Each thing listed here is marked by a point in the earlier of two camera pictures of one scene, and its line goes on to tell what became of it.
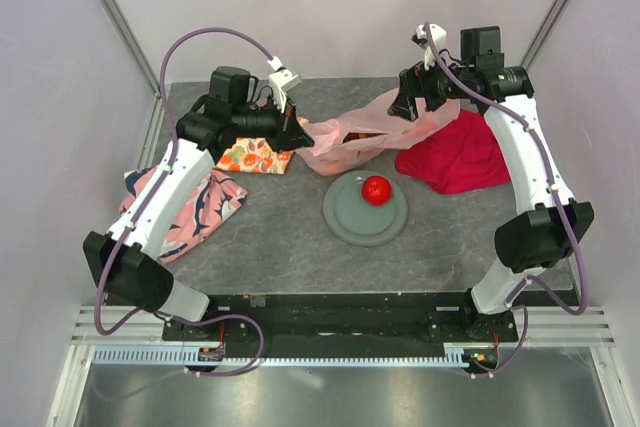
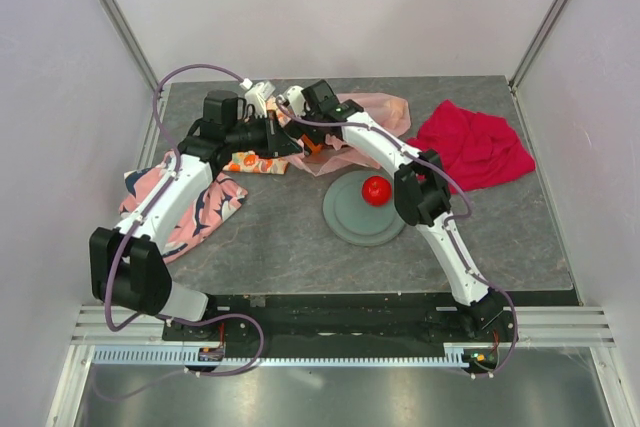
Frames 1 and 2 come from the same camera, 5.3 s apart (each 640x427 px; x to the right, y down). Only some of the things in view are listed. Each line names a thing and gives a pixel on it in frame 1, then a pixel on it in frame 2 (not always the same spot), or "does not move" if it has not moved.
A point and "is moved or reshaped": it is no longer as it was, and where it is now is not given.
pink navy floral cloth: [217, 200] does not move
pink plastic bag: [353, 143] is moved or reshaped
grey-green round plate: [357, 222] does not move
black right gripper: [415, 82] -> [299, 130]
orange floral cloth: [255, 155] does not move
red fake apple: [376, 190] does not move
